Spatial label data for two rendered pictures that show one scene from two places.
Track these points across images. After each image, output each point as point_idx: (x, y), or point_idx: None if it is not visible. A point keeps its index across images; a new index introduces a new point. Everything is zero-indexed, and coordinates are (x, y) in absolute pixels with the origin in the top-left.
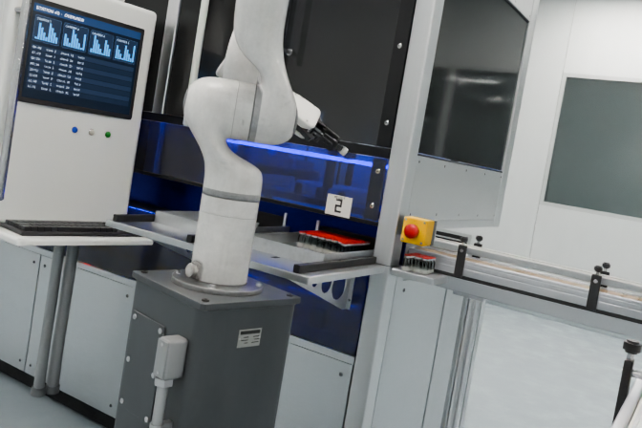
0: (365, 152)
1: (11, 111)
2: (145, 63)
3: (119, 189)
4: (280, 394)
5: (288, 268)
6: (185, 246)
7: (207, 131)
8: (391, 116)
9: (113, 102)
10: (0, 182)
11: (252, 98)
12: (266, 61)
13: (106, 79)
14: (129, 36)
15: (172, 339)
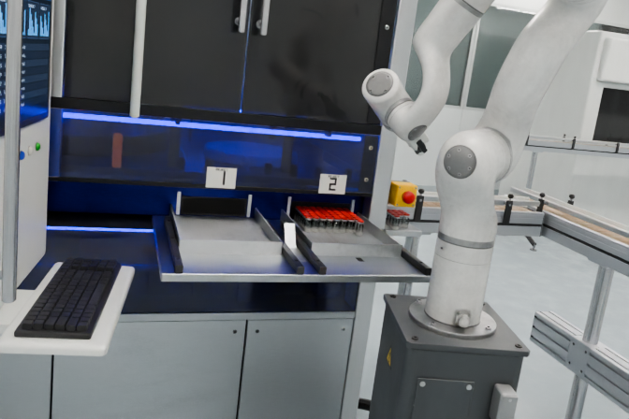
0: (357, 131)
1: (18, 165)
2: (51, 33)
3: (43, 213)
4: (281, 367)
5: (410, 272)
6: (296, 279)
7: (493, 192)
8: None
9: (40, 100)
10: (13, 276)
11: (509, 150)
12: (533, 117)
13: (36, 70)
14: None
15: (512, 391)
